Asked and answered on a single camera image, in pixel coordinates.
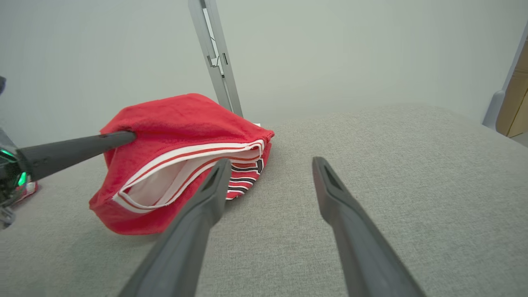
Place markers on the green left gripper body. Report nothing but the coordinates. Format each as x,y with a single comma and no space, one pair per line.
10,173

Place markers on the brown cardboard panel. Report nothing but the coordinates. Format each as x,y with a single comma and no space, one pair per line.
515,103

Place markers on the red shirt with white sleeves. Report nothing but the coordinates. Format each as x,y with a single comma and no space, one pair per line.
165,128

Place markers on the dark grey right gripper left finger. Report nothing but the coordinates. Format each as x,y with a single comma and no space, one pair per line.
185,239

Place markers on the grey metal partition post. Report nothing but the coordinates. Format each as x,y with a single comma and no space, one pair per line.
220,74
493,109

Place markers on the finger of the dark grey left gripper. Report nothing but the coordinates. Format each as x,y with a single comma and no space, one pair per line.
70,152

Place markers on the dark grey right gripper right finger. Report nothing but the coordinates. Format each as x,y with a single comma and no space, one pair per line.
363,247

